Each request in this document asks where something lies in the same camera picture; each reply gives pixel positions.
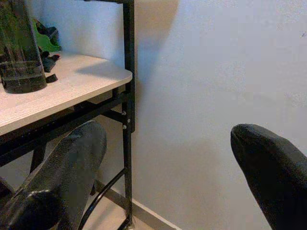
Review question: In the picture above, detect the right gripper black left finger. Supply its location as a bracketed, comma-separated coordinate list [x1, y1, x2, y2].
[0, 119, 108, 230]

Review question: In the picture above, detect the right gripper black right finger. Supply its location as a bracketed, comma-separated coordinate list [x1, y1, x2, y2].
[230, 123, 307, 230]

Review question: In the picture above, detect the dark transparent bottle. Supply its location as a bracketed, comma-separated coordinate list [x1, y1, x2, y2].
[0, 0, 48, 94]

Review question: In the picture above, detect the black tool with red tip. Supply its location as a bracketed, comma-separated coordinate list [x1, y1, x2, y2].
[39, 46, 60, 73]

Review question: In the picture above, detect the black fabric object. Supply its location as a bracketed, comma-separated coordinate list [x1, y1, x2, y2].
[38, 23, 59, 46]

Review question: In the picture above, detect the black cable under desk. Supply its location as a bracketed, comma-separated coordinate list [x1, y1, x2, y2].
[78, 167, 127, 230]

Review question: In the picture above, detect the light wood desk black frame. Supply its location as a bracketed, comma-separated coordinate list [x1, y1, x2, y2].
[0, 0, 136, 230]

